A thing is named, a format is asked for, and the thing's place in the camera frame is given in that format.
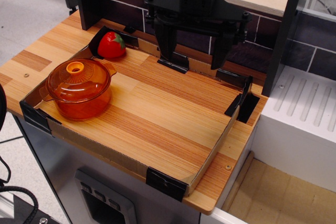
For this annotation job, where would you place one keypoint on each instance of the white toy sink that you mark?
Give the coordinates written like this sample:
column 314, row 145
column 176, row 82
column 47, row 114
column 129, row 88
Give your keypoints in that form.
column 296, row 130

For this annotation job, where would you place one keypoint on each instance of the orange glass pot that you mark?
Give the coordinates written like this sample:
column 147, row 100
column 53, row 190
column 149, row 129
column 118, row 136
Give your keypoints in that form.
column 82, row 110

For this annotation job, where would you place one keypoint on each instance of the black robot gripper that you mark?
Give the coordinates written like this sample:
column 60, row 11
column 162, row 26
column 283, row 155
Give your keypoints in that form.
column 217, row 18

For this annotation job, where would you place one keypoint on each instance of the orange glass pot lid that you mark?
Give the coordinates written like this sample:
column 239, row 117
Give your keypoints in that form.
column 79, row 80

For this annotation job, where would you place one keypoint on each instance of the grey toy oven front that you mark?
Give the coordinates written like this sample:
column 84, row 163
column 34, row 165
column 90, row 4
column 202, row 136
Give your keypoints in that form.
column 104, row 204

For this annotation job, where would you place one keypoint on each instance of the red toy strawberry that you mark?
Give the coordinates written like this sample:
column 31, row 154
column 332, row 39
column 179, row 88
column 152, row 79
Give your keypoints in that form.
column 111, row 45

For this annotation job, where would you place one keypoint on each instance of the dark upright post right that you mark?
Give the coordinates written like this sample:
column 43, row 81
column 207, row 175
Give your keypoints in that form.
column 275, row 67

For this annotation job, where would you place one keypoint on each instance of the cardboard fence with black tape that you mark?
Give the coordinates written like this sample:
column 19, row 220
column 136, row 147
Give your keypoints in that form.
column 159, row 123

